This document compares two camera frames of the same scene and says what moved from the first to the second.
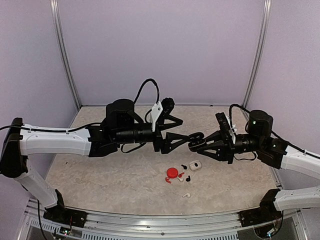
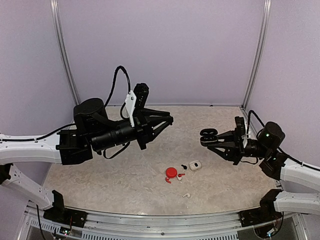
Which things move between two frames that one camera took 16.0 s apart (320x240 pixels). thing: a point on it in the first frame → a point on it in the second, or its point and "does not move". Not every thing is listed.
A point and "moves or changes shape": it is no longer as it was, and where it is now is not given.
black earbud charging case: x=196 y=139 moves or changes shape
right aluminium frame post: x=259 y=53 does not move
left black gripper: x=165 y=144 → x=144 y=124
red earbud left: x=167 y=180 does not move
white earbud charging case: x=195 y=165 does not move
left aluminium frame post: x=58 y=28 does not move
